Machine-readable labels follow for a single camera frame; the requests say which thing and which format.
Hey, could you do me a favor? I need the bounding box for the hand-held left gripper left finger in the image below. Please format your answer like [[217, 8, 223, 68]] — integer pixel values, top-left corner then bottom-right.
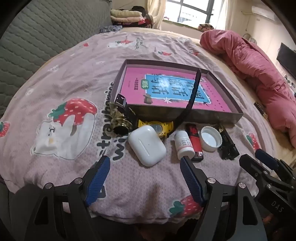
[[24, 155, 111, 241]]

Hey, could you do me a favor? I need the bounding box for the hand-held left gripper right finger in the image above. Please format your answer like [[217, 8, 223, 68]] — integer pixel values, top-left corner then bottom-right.
[[180, 156, 269, 241]]

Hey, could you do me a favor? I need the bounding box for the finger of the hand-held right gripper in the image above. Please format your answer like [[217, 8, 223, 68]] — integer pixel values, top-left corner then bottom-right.
[[255, 148, 296, 186], [239, 153, 281, 189]]

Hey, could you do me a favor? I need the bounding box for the black and gold small box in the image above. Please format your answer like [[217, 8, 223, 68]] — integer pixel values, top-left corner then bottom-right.
[[217, 126, 240, 160]]

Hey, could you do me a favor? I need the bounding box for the white pill bottle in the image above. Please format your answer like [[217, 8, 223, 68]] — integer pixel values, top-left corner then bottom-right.
[[174, 130, 195, 160]]

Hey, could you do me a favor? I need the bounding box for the red and black lighter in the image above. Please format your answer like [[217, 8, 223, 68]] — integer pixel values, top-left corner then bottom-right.
[[186, 124, 204, 162]]

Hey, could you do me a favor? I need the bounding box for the white plastic bottle cap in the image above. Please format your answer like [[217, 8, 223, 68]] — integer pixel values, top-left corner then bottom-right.
[[200, 126, 223, 152]]

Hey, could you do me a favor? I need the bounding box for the white earbuds case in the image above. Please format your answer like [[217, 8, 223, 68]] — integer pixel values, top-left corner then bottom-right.
[[128, 125, 167, 167]]

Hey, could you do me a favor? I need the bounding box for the yellow watch with black strap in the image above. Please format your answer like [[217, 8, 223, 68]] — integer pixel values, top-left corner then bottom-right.
[[114, 68, 201, 139]]

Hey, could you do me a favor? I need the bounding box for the shallow grey cardboard box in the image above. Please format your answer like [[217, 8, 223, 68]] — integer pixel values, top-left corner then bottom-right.
[[110, 59, 244, 126]]

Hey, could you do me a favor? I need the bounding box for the pink quilt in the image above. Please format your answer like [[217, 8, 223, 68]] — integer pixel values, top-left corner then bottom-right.
[[200, 30, 296, 149]]

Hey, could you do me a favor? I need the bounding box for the pink and blue book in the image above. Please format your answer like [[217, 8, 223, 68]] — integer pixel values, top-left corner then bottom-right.
[[120, 67, 238, 114]]

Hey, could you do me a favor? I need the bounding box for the black television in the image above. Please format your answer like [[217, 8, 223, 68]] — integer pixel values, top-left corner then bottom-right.
[[277, 43, 296, 79]]

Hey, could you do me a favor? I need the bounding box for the purple strawberry print bed sheet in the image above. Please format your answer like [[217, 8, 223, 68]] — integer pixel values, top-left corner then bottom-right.
[[0, 30, 275, 224]]

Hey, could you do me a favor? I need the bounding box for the white air conditioner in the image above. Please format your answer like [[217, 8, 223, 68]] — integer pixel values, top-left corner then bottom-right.
[[251, 6, 277, 20]]

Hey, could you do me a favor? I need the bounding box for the cream curtain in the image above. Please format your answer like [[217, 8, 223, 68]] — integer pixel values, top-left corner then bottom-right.
[[146, 0, 171, 29], [215, 0, 238, 32]]

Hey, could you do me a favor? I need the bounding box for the blue patterned cloth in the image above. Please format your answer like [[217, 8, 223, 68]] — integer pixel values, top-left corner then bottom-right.
[[99, 25, 122, 33]]

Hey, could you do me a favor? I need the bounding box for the grey quilted headboard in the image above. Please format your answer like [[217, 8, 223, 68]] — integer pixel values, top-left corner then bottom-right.
[[0, 0, 114, 118]]

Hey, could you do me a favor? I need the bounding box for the stack of folded clothes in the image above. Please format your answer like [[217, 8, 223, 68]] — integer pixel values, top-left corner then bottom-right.
[[113, 20, 153, 29]]

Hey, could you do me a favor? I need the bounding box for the pink folded blanket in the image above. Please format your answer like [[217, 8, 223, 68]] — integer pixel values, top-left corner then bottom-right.
[[112, 16, 144, 24]]

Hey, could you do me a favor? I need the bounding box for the window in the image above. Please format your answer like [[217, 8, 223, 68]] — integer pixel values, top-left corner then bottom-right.
[[163, 0, 226, 29]]

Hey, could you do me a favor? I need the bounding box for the beige folded blanket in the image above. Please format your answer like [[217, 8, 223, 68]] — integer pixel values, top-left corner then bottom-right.
[[110, 9, 142, 18]]

